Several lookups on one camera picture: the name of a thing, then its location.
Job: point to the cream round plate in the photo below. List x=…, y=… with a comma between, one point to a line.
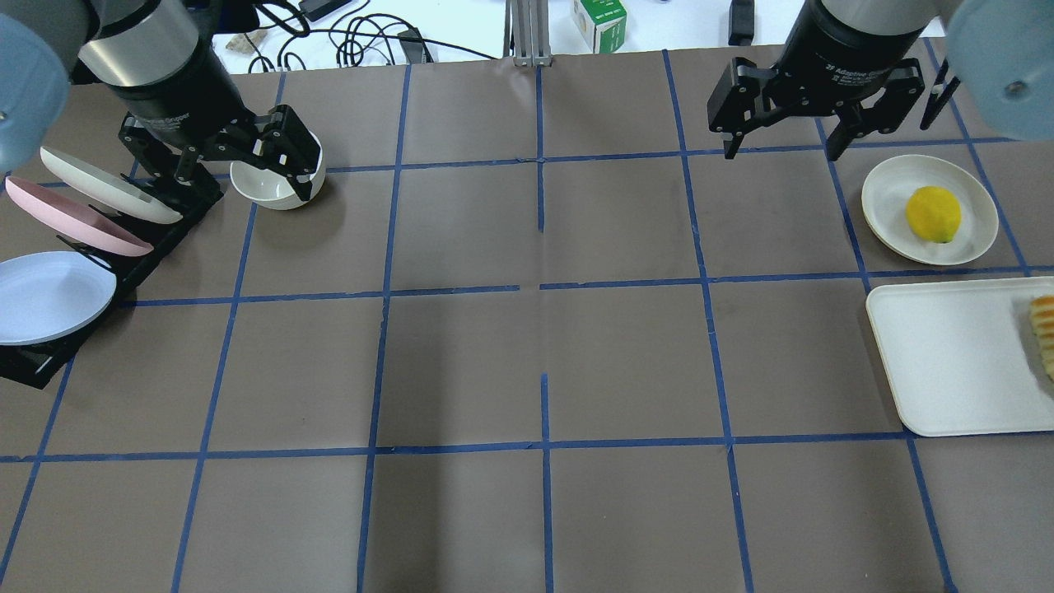
x=890, y=184

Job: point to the black power adapter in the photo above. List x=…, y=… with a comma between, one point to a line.
x=741, y=22

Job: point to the green white carton box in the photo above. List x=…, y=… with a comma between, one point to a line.
x=602, y=24

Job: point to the black plate rack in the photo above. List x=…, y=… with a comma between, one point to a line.
x=34, y=365

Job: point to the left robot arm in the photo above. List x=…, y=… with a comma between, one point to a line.
x=158, y=58

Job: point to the white rectangular tray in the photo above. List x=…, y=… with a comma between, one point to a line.
x=960, y=356

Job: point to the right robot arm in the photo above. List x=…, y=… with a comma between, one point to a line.
x=1000, y=51

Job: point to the yellow lemon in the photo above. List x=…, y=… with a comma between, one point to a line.
x=934, y=214

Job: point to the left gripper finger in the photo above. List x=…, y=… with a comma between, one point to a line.
x=183, y=186
x=280, y=142

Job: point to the sliced yellow bread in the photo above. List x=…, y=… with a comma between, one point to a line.
x=1040, y=315

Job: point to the light blue plate in rack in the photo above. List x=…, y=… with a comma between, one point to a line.
x=47, y=295

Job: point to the pink plate in rack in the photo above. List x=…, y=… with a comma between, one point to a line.
x=74, y=220

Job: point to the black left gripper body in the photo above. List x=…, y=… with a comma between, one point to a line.
x=175, y=93

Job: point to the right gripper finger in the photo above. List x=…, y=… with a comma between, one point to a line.
x=740, y=103
x=899, y=94

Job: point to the white bowl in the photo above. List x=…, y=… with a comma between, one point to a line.
x=269, y=190

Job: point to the aluminium frame post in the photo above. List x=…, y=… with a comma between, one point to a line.
x=526, y=34

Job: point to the white plate in rack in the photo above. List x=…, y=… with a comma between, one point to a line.
x=107, y=188

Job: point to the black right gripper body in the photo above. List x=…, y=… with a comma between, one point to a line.
x=836, y=45

